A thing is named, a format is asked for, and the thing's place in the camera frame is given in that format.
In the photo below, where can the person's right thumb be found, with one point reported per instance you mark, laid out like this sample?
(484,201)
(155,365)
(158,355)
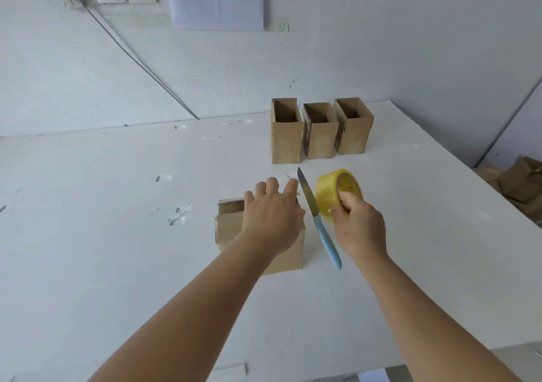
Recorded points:
(338,215)

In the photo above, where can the person's left hand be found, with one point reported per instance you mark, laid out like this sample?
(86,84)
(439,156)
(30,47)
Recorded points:
(271,220)

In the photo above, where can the person's left thumb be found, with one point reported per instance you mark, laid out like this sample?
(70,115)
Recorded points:
(301,217)

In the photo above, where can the person's left forearm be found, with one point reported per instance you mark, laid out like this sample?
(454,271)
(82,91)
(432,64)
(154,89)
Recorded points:
(190,309)

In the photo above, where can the person's right forearm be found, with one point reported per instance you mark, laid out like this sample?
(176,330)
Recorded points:
(423,318)

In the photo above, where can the yellow tape roll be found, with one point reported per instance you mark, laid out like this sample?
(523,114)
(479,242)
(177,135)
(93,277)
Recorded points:
(326,191)

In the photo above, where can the open cardboard box with divider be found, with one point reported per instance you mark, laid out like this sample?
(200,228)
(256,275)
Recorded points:
(353,138)
(320,142)

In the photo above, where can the person's left middle finger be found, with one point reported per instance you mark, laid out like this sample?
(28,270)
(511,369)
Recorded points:
(273,185)

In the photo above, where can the tall open cardboard box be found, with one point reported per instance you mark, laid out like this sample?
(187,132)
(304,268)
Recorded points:
(287,144)

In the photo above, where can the person's right hand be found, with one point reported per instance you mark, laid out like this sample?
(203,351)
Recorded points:
(364,231)

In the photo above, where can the pile of flattened cardboard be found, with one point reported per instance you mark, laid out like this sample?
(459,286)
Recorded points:
(518,182)

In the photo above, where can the person's left little finger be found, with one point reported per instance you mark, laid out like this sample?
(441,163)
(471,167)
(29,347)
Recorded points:
(249,197)

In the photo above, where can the brown cardboard box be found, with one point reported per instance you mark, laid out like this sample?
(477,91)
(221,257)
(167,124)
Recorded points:
(288,261)

